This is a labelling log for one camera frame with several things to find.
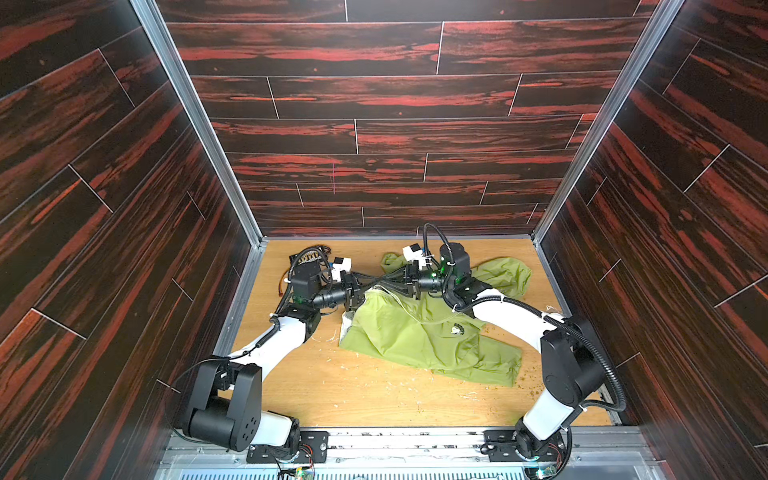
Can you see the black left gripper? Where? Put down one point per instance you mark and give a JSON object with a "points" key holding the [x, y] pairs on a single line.
{"points": [[351, 293]]}

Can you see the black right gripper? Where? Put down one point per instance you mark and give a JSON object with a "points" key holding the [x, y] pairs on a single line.
{"points": [[411, 285]]}

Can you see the green jacket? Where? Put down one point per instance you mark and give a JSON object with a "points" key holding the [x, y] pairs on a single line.
{"points": [[426, 334]]}

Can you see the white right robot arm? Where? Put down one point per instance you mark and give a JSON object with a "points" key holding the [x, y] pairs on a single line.
{"points": [[576, 371]]}

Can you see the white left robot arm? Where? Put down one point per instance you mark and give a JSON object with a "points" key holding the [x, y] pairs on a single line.
{"points": [[224, 405]]}

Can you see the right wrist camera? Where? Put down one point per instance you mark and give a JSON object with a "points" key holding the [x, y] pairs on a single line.
{"points": [[455, 258]]}

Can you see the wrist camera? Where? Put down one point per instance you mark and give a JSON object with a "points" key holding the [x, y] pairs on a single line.
{"points": [[324, 273], [455, 258]]}

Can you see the black battery pack with wires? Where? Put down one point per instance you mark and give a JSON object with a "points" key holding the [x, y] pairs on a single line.
{"points": [[317, 251]]}

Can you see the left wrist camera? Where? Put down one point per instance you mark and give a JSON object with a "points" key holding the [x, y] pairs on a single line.
{"points": [[324, 273]]}

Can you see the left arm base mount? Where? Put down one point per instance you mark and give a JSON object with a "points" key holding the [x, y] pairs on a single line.
{"points": [[300, 447]]}

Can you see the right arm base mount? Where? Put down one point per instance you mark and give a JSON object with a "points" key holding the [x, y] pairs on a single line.
{"points": [[522, 446]]}

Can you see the aluminium front rail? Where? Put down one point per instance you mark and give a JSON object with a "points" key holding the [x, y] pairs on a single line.
{"points": [[422, 453]]}

